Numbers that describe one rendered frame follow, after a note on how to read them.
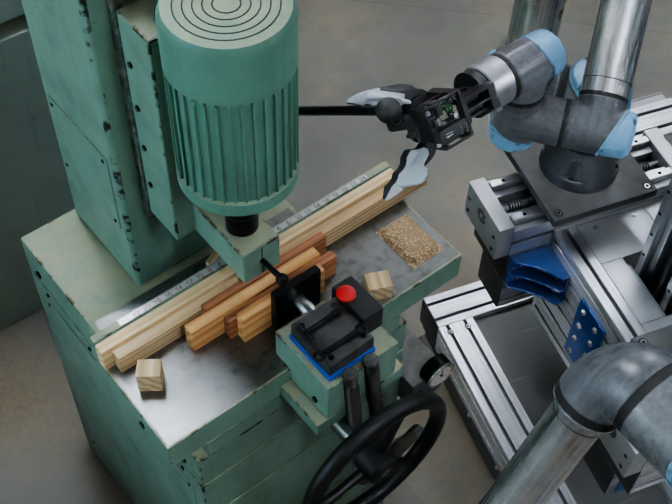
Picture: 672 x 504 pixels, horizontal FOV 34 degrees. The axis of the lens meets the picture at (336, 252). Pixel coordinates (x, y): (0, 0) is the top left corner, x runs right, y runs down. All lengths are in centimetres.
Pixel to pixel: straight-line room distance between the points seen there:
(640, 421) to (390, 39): 239
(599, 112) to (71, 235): 97
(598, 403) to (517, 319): 126
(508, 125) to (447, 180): 150
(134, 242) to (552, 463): 79
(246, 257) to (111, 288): 39
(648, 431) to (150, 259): 93
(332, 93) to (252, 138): 199
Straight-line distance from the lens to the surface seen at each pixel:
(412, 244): 188
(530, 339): 265
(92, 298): 198
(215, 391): 173
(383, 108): 145
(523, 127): 171
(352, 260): 187
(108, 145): 171
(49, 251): 206
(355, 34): 362
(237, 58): 133
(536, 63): 164
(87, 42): 156
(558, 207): 210
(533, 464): 154
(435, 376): 202
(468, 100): 158
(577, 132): 171
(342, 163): 322
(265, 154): 147
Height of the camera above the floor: 239
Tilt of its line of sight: 53 degrees down
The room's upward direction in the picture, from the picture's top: 2 degrees clockwise
